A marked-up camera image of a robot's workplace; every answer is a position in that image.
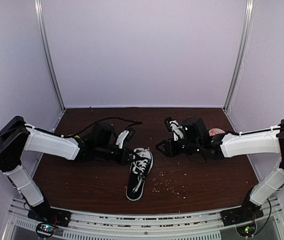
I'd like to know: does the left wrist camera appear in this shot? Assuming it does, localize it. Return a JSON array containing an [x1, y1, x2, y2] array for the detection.
[[115, 127, 136, 149]]

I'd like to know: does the pink patterned bowl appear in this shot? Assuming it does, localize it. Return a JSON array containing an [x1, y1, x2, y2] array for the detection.
[[209, 128, 225, 136]]

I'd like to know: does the black braided left cable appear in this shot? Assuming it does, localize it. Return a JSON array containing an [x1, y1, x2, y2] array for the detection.
[[76, 116, 143, 137]]

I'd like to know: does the white shoelace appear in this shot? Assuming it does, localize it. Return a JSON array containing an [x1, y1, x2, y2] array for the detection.
[[132, 147, 151, 175]]

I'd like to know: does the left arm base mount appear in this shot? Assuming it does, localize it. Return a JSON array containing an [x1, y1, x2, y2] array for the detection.
[[27, 208, 71, 240]]

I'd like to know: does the aluminium frame post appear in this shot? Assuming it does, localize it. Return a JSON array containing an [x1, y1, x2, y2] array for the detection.
[[34, 0, 66, 112], [223, 0, 256, 113]]

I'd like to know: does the aluminium front rail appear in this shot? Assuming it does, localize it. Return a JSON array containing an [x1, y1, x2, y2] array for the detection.
[[3, 197, 284, 240]]

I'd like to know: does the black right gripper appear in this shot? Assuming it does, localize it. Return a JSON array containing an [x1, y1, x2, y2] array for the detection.
[[155, 137, 201, 158]]

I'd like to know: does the black white canvas sneaker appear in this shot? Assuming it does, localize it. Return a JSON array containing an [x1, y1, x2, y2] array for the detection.
[[126, 148, 154, 201]]

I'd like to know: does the left aluminium frame post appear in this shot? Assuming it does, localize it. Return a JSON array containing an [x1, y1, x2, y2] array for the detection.
[[34, 0, 66, 112]]

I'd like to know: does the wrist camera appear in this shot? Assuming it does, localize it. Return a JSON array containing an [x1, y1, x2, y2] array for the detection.
[[115, 127, 136, 149], [164, 117, 185, 141]]

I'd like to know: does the right aluminium frame post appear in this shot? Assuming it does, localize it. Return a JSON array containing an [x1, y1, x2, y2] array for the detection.
[[223, 0, 256, 113]]

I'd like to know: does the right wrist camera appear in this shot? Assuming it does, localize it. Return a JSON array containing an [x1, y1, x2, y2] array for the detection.
[[164, 117, 185, 141]]

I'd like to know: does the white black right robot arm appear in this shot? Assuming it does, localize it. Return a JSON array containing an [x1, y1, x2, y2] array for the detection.
[[156, 117, 284, 221]]

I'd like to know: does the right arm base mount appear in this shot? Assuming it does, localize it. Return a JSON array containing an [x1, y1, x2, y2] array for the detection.
[[221, 207, 264, 238]]

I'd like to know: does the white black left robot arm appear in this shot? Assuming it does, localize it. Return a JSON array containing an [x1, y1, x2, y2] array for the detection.
[[0, 115, 142, 222]]

